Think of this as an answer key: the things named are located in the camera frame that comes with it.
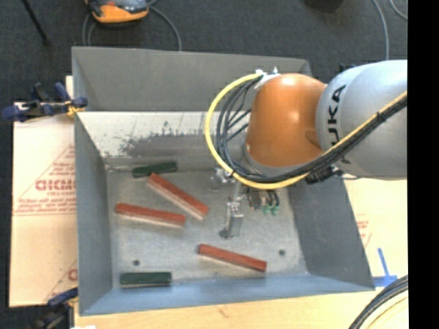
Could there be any dark green flat block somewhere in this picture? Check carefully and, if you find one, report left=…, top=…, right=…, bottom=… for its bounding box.
left=132, top=161, right=179, bottom=179
left=119, top=271, right=173, bottom=289

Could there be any red-brown flat block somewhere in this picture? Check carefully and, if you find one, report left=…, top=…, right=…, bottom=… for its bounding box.
left=146, top=173, right=211, bottom=221
left=114, top=202, right=187, bottom=230
left=197, top=243, right=268, bottom=273

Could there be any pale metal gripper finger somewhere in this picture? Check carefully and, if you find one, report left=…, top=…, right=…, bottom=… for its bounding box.
left=218, top=202, right=235, bottom=240
left=231, top=202, right=245, bottom=238

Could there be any brown cardboard board, red print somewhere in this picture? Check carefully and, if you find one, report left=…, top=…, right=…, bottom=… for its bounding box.
left=8, top=113, right=408, bottom=308

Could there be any grey metal bin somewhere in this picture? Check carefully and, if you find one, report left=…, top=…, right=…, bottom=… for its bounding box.
left=71, top=46, right=375, bottom=317

